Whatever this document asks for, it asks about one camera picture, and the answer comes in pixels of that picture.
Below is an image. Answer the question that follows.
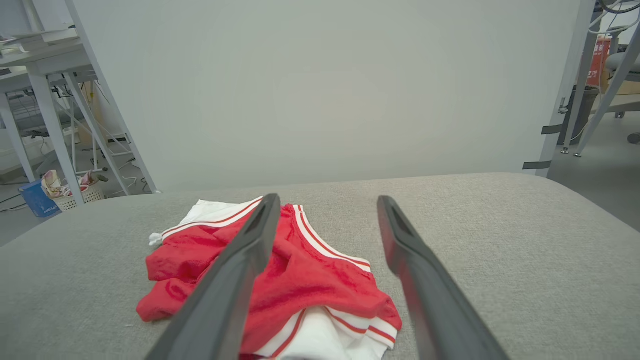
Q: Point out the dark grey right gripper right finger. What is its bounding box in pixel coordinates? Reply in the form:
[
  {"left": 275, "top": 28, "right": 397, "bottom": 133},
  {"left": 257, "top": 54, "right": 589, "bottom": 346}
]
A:
[{"left": 376, "top": 195, "right": 511, "bottom": 360}]

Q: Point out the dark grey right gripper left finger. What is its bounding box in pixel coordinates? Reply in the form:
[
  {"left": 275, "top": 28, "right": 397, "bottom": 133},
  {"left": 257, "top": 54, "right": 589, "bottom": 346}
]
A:
[{"left": 145, "top": 193, "right": 282, "bottom": 360}]

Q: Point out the red and white t-shirt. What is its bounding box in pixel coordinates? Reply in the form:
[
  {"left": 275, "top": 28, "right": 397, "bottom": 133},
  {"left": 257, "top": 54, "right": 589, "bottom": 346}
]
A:
[{"left": 136, "top": 196, "right": 403, "bottom": 360}]

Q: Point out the white laundry basket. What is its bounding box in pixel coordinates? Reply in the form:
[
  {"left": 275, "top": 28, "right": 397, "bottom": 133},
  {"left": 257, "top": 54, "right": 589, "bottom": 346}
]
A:
[{"left": 50, "top": 182, "right": 106, "bottom": 212}]

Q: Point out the patterned clothes pile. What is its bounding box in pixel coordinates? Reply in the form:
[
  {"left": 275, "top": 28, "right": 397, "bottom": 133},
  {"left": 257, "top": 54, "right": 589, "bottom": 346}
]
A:
[{"left": 41, "top": 170, "right": 101, "bottom": 200}]

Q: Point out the blue plastic box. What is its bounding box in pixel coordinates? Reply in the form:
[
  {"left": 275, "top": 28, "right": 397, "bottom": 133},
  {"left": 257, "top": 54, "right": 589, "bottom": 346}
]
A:
[{"left": 19, "top": 180, "right": 62, "bottom": 218}]

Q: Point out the white partition board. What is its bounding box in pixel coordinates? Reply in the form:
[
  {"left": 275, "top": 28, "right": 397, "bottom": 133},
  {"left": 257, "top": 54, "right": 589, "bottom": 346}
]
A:
[{"left": 65, "top": 0, "right": 596, "bottom": 193}]

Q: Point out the black waste bin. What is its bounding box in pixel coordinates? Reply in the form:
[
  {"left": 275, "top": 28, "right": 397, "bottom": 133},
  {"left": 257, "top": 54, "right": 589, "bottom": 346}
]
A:
[{"left": 557, "top": 86, "right": 600, "bottom": 147}]

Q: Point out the white metal table frame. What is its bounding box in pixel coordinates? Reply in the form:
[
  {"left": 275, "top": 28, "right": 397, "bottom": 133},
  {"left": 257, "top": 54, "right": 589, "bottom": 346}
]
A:
[{"left": 0, "top": 0, "right": 133, "bottom": 206}]

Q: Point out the grey metal stand frame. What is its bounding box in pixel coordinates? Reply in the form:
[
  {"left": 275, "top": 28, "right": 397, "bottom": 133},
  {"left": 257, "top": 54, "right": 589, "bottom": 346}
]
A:
[{"left": 560, "top": 0, "right": 640, "bottom": 158}]

